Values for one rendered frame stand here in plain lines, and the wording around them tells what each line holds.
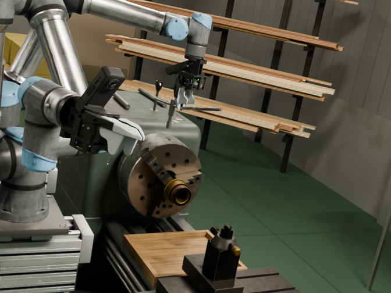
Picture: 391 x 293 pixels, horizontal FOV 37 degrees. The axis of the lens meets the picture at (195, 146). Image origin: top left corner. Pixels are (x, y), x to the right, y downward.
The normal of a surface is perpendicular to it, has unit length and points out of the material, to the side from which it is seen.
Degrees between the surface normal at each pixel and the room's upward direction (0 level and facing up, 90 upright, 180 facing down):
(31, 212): 73
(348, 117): 90
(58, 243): 90
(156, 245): 0
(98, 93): 122
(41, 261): 90
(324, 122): 90
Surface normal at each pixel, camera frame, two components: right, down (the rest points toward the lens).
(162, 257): 0.18, -0.94
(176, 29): 0.13, 0.31
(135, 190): 0.45, 0.33
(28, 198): 0.55, 0.04
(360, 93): -0.90, -0.04
